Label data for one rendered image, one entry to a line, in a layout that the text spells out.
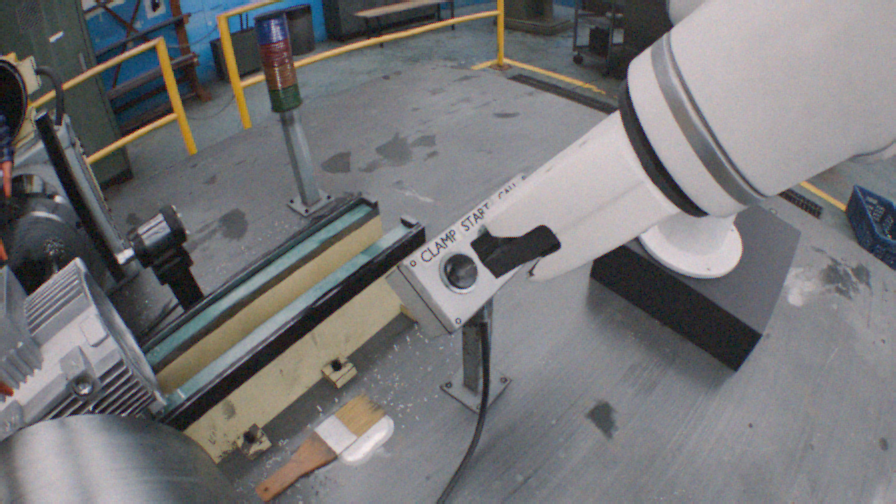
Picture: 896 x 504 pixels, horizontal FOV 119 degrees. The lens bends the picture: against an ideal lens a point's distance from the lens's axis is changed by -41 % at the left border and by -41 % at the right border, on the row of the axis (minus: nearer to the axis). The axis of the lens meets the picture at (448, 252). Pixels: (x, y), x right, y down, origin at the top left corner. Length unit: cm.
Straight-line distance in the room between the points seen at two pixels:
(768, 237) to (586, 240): 65
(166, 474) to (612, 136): 29
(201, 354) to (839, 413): 97
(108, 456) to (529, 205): 27
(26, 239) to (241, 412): 40
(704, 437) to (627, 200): 49
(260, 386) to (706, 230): 64
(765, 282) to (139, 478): 76
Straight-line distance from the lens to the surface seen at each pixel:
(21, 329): 47
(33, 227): 69
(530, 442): 57
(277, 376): 59
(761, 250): 79
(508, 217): 22
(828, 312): 96
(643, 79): 18
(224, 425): 59
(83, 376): 44
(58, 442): 29
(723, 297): 67
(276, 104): 84
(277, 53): 81
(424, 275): 35
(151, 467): 28
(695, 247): 68
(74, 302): 46
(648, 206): 18
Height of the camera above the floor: 132
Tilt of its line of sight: 42 degrees down
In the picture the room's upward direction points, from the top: 3 degrees counter-clockwise
